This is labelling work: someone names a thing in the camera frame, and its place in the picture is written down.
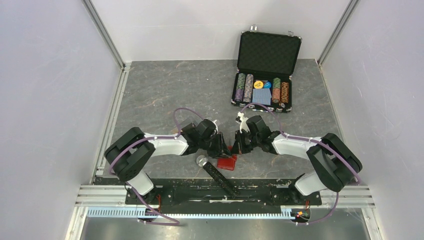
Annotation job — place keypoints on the blue playing card deck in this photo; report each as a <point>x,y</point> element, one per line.
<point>261,96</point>

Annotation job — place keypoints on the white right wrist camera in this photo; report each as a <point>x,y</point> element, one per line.
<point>242,121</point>

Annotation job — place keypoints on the red leather card holder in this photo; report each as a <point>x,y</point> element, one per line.
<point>227,163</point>

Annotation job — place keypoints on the black microphone with silver grille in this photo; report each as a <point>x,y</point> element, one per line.
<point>203,162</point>

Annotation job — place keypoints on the black poker chip case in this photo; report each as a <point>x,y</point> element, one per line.
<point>270,58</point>

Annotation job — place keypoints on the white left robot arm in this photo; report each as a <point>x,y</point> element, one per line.
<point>129,154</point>

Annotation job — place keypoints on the yellow dealer button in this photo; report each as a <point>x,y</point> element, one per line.
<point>258,84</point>

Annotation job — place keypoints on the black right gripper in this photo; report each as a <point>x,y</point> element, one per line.
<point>238,148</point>

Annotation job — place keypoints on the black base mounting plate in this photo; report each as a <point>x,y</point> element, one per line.
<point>205,196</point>

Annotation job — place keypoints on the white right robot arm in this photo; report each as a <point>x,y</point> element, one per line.
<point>334,164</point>

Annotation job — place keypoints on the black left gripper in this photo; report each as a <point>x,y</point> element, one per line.
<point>220,146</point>

